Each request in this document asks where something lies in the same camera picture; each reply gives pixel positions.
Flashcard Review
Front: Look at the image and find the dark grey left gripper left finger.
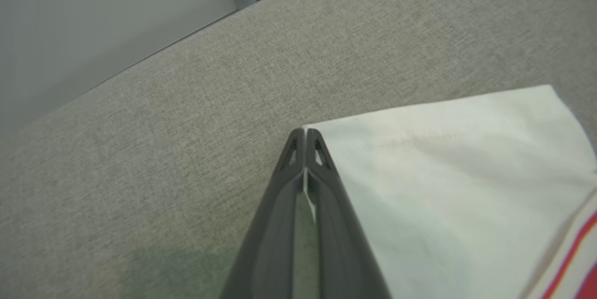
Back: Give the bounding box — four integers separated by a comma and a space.
219, 128, 306, 299

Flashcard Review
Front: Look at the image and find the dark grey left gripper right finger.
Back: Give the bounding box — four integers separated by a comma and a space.
306, 129, 392, 299

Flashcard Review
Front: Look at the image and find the red garment with white stripes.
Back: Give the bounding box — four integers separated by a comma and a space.
293, 84, 597, 299

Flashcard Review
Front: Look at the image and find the grey fabric sofa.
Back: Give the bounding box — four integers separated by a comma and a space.
0, 0, 597, 299

